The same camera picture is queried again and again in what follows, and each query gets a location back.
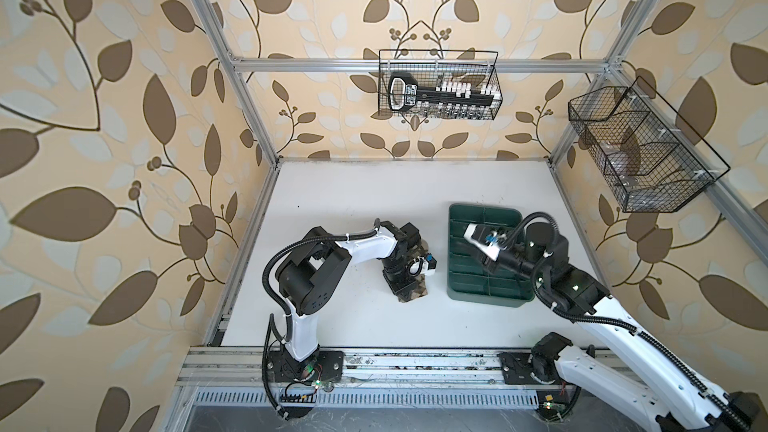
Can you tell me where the beige brown argyle sock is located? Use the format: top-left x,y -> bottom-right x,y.
395,241 -> 432,303

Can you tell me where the green plastic divided tray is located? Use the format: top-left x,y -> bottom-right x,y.
447,203 -> 534,308

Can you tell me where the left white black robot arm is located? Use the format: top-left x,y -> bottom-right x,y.
262,219 -> 438,365

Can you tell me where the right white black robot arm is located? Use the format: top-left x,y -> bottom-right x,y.
463,212 -> 767,431

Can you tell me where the black white tool in basket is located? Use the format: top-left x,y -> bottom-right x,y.
384,72 -> 502,114

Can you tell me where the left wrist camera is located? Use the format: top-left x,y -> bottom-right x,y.
420,254 -> 437,274

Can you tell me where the black wire basket right wall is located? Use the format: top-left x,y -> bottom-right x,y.
568,76 -> 731,213

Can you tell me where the black wire basket wall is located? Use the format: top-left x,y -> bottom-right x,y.
377,48 -> 503,121
568,76 -> 731,213

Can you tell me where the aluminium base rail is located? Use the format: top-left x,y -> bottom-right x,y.
177,347 -> 576,410

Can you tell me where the black wire basket back wall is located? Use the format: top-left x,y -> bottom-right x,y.
377,48 -> 503,121

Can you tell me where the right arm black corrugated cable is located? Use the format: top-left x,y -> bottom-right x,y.
500,211 -> 757,432

